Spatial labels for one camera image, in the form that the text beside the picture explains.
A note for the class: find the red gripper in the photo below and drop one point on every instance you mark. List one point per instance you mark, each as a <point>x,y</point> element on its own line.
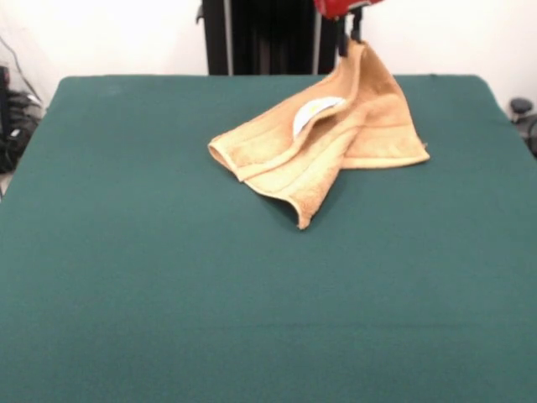
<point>335,6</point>

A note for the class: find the tan towel with white label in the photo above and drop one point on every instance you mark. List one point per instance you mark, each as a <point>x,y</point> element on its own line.
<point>314,138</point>

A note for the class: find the dark stand base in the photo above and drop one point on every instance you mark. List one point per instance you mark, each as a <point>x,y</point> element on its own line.
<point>521,106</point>

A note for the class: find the dark green table cloth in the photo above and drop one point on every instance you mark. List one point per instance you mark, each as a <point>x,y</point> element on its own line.
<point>168,294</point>

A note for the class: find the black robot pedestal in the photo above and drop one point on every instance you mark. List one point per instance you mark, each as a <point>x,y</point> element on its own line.
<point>272,38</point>

